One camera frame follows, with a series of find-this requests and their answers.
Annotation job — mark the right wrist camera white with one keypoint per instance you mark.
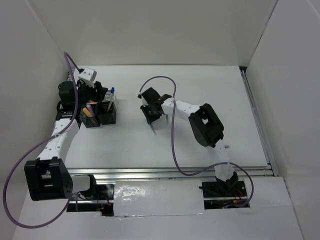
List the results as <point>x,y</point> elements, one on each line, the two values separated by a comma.
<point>144,102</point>

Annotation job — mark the black container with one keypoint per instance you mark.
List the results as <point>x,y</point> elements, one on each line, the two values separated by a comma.
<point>90,121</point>
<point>106,118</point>

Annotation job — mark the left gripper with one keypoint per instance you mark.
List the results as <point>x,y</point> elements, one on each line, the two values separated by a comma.
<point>98,96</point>

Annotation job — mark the aluminium rail frame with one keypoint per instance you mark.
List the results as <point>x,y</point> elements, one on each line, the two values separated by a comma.
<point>129,148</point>

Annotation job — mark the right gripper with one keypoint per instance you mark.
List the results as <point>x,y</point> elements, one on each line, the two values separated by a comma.
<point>150,119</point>

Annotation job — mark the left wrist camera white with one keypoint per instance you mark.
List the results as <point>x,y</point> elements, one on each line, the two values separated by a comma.
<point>87,74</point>

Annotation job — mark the light blue pen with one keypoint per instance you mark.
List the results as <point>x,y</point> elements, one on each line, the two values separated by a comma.
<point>153,129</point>

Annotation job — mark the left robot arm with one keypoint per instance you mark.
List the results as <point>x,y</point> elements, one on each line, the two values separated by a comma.
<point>47,176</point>

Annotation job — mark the black container front right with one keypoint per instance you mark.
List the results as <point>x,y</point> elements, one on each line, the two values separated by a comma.
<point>106,118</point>

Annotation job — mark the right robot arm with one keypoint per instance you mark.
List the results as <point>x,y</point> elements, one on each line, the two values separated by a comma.
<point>206,127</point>

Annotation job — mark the black container front left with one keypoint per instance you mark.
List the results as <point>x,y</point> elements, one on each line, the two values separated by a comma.
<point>90,121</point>

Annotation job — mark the purple pink highlighter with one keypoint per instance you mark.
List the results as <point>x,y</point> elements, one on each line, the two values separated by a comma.
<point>90,109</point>

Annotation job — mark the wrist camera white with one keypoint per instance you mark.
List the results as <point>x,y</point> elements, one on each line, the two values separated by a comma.
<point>87,74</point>
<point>144,102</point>

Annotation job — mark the white cover sheet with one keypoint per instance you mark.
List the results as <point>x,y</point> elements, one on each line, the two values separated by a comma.
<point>158,198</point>

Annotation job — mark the white container back right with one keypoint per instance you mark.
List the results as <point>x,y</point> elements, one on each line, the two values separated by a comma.
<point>106,97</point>

